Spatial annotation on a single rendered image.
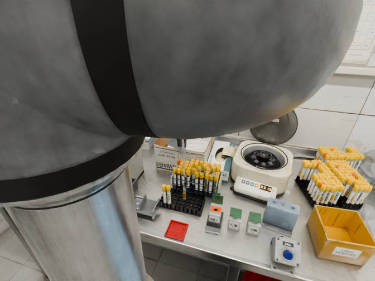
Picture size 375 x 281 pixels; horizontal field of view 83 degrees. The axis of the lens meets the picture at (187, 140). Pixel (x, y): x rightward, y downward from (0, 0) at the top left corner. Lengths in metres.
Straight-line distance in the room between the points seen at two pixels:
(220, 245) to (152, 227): 0.25
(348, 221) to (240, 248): 0.39
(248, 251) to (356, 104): 0.81
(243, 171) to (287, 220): 0.24
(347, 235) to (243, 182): 0.38
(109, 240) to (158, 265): 1.57
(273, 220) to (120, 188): 0.73
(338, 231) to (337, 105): 0.56
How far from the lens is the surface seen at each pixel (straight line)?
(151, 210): 0.83
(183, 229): 0.82
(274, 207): 0.81
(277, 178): 0.91
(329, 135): 1.27
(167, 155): 0.98
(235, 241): 0.81
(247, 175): 0.93
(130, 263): 0.23
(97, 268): 0.20
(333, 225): 0.96
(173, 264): 1.75
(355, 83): 1.19
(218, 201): 0.79
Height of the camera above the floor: 1.54
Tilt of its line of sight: 32 degrees down
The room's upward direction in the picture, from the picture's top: straight up
